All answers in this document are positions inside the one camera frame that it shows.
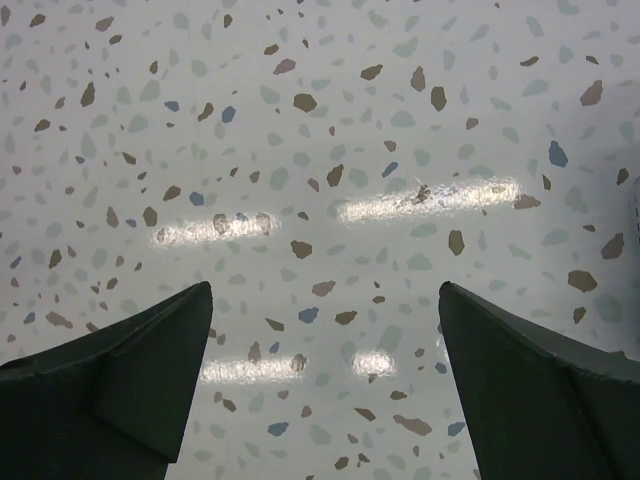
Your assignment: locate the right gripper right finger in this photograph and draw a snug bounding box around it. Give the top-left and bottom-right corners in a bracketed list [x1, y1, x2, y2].
[438, 282, 639, 479]

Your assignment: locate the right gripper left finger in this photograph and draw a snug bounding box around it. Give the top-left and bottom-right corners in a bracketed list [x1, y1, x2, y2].
[1, 281, 213, 479]

